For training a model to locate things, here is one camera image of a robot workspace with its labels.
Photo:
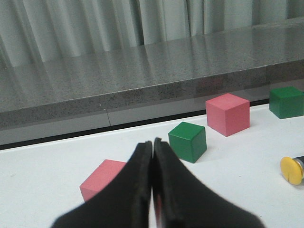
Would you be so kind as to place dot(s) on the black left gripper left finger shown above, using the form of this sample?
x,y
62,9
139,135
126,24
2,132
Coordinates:
x,y
123,203

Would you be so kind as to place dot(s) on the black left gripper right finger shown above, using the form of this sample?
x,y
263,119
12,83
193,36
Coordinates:
x,y
182,201

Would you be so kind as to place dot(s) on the yellow push button switch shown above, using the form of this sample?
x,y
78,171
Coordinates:
x,y
292,169

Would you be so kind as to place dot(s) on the pink cube near gripper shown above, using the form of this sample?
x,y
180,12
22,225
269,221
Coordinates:
x,y
100,178

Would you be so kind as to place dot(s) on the green cube left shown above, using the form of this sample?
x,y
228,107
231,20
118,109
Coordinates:
x,y
188,141

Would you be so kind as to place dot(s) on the green cube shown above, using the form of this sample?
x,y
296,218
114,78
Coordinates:
x,y
188,141
286,102

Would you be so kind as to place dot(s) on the pink cube middle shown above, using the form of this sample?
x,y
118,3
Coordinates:
x,y
228,114

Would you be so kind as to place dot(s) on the grey stone ledge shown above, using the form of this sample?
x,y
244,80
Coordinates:
x,y
78,94

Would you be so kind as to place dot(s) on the green cube right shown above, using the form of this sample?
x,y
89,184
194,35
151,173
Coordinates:
x,y
286,102

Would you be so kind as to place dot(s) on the grey curtain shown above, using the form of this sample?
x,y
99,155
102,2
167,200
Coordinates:
x,y
36,31

